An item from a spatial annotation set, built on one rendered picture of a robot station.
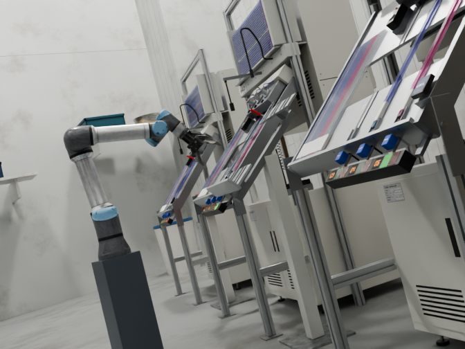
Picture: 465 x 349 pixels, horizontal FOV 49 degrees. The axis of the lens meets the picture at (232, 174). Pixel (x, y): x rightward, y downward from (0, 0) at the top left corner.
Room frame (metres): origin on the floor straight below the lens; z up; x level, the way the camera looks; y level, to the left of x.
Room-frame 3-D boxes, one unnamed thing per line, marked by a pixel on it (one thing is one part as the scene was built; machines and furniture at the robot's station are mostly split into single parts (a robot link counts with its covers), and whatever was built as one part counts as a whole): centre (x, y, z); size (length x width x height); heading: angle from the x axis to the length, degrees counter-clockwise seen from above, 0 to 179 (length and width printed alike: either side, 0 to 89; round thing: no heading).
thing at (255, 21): (2.89, -0.35, 1.52); 0.51 x 0.13 x 0.27; 19
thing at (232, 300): (3.52, 0.23, 0.39); 0.24 x 0.24 x 0.78; 19
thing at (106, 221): (2.36, 0.62, 0.72); 0.13 x 0.12 x 0.14; 16
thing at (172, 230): (6.47, 0.89, 0.31); 0.52 x 0.51 x 0.63; 32
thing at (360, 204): (2.98, -0.44, 0.31); 0.70 x 0.65 x 0.62; 19
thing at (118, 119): (6.57, 1.50, 2.05); 0.53 x 0.40 x 0.21; 122
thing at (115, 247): (2.36, 0.62, 0.60); 0.15 x 0.15 x 0.10
